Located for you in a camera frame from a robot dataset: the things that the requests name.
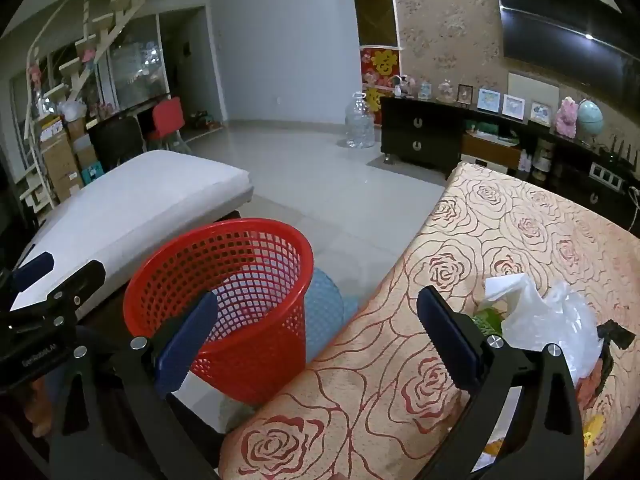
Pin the beige canister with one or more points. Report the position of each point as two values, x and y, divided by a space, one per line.
545 156

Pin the glass sliding door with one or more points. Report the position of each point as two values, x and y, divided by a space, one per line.
135 60

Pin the white plastic bag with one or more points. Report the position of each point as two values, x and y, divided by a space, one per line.
550 320

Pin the light blue plastic stool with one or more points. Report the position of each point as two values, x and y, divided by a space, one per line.
325 310

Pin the white stuffed bag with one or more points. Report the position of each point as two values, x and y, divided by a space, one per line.
72 109

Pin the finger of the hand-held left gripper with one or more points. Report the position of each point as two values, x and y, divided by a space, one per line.
82 280
35 266

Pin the dark picture frame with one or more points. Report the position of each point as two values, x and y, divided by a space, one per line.
465 94

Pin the red festive wall poster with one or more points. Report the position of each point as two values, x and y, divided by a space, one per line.
380 67

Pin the beige board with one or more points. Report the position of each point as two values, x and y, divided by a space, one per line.
532 85

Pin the white cushioned bench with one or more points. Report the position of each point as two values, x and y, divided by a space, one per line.
135 195

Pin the white tissue paper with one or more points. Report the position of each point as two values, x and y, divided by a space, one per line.
500 287

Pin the green snack packet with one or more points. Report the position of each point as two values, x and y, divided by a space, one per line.
487 321

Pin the large clear water bottle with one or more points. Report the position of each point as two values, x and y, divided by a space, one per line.
360 120

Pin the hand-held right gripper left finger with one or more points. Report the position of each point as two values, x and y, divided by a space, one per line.
185 342

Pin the teal box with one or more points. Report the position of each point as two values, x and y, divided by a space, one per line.
92 173

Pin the black router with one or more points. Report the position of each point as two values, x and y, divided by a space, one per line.
617 154

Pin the white socket panel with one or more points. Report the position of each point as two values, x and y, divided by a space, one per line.
605 172

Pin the small white bottles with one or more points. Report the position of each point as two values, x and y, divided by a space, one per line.
525 161

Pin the stack of cardboard boxes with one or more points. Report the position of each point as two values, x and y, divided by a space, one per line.
60 155

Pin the yellow crinkled wrapper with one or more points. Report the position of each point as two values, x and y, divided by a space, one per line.
595 430

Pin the pink plush toy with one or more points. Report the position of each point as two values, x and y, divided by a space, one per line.
567 117

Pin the pale blue globe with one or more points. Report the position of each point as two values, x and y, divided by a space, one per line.
590 117

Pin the green flat package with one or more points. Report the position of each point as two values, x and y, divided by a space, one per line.
485 128

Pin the white staircase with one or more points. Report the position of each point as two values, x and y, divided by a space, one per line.
100 35

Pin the rose print tablecloth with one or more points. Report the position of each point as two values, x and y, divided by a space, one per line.
500 220

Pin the light blue picture frame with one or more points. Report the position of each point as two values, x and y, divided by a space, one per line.
513 107
489 100
541 111

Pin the wall television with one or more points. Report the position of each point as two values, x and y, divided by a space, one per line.
550 25

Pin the red chair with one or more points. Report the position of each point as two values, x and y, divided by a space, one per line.
167 117

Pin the black television cabinet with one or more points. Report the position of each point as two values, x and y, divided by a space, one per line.
420 132

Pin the small white camera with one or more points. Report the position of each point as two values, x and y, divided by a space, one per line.
397 86

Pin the black plastic bag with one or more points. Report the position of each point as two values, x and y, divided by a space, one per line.
617 335

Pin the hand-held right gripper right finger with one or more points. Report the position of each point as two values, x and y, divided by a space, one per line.
447 340

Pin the wooden drawer box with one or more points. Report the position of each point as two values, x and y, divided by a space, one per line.
487 151

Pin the colourful floor toys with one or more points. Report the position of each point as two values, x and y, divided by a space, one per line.
200 120

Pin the dark chair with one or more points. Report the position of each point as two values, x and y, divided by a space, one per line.
117 140

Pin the red mesh basket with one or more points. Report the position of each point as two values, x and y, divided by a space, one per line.
260 255

